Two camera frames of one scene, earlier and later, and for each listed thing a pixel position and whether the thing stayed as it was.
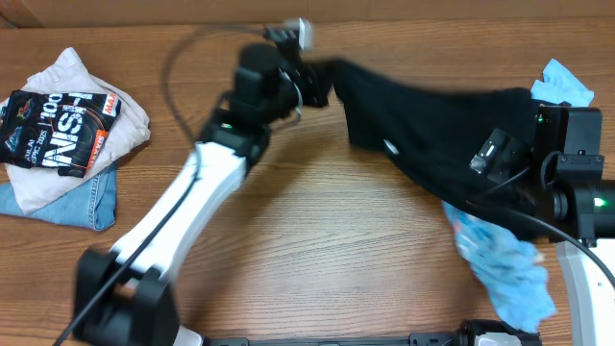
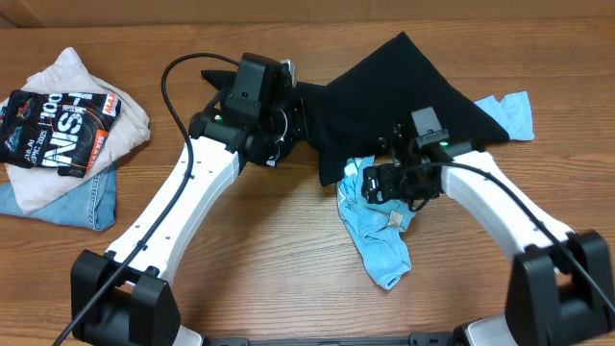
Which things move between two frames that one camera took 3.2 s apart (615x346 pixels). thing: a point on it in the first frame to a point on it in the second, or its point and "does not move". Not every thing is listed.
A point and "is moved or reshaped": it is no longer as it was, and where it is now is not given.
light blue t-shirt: [511, 266] to [376, 228]
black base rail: [414, 339] does not move
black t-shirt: [436, 129] is moved or reshaped
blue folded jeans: [90, 206] does not move
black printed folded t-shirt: [61, 131] does not move
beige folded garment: [36, 186] does not move
